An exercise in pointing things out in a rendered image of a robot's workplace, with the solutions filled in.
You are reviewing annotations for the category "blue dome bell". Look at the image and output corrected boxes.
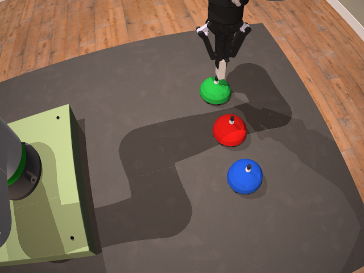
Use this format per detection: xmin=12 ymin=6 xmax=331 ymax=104
xmin=227 ymin=159 xmax=263 ymax=194

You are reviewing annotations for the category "red dome bell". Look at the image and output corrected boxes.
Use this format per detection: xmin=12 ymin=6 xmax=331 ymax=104
xmin=213 ymin=114 xmax=247 ymax=147

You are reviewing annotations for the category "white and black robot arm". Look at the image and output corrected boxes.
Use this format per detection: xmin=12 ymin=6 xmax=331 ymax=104
xmin=0 ymin=0 xmax=249 ymax=247

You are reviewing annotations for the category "green dome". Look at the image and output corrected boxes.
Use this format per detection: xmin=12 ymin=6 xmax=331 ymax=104
xmin=200 ymin=76 xmax=231 ymax=106

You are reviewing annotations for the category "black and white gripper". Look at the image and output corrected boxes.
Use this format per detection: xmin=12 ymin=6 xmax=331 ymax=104
xmin=196 ymin=1 xmax=251 ymax=80

